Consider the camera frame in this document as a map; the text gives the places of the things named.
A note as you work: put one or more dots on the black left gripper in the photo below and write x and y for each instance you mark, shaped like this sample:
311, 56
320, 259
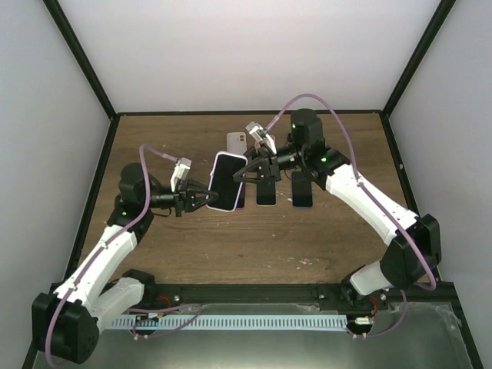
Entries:
185, 197

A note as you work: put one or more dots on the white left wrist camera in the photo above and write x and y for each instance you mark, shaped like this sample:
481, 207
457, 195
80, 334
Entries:
182, 167

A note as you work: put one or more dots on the light blue slotted strip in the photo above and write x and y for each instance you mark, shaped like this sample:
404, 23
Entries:
232, 322

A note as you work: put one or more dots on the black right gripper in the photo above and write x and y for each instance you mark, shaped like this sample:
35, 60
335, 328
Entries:
267, 166

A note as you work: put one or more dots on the pink phone case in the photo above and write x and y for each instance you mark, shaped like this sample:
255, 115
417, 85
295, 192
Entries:
268, 142

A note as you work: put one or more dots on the blue smartphone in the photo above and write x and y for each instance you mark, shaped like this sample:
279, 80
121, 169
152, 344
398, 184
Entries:
301, 189

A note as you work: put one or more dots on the pink smartphone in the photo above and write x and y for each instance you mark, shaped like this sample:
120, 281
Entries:
241, 197

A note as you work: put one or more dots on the white smartphone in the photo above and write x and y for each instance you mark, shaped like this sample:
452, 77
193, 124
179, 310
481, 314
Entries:
266, 193

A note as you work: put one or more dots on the black frame rail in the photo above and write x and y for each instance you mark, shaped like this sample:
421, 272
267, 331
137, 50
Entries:
329, 297

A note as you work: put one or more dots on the lavender phone case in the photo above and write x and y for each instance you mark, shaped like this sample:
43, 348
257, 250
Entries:
222, 181

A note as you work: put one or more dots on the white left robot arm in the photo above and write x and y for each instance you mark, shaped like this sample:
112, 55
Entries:
68, 322

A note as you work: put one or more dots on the cream phone case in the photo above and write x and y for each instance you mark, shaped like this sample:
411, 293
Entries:
236, 143

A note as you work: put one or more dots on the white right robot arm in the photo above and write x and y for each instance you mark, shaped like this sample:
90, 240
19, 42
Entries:
412, 241

